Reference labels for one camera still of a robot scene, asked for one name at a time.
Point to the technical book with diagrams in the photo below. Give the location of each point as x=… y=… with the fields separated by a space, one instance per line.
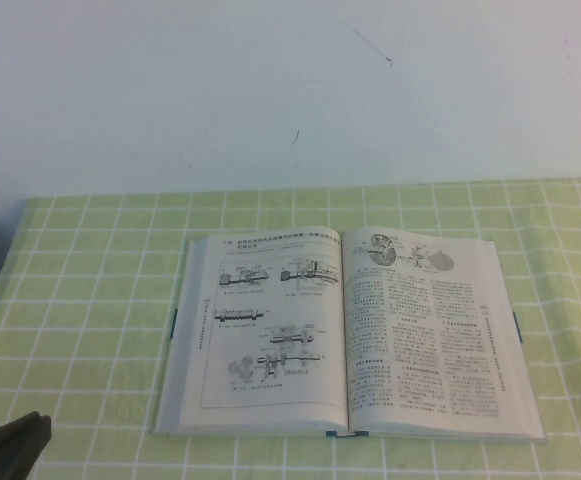
x=350 y=340

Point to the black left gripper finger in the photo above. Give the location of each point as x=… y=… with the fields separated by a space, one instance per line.
x=37 y=457
x=5 y=450

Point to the green white checkered tablecloth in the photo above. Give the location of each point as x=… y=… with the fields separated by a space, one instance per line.
x=70 y=325

